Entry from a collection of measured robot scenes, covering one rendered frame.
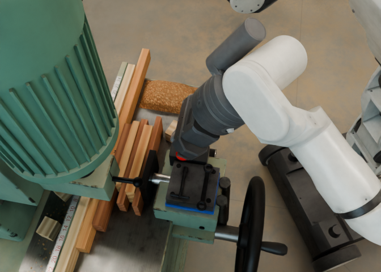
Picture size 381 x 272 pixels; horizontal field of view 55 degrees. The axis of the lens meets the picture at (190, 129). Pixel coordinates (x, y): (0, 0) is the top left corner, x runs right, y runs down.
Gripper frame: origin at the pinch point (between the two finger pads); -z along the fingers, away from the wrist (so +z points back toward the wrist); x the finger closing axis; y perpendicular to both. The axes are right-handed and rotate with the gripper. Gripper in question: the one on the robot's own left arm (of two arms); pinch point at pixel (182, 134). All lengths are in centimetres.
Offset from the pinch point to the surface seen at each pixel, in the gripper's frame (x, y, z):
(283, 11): 164, -84, -79
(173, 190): -7.3, -4.6, -9.0
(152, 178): -4.1, -1.8, -15.1
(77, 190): -11.9, 12.2, -14.5
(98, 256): -20.7, 2.1, -24.3
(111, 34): 123, 7, -132
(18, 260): -23, 15, -43
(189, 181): -5.0, -6.9, -7.7
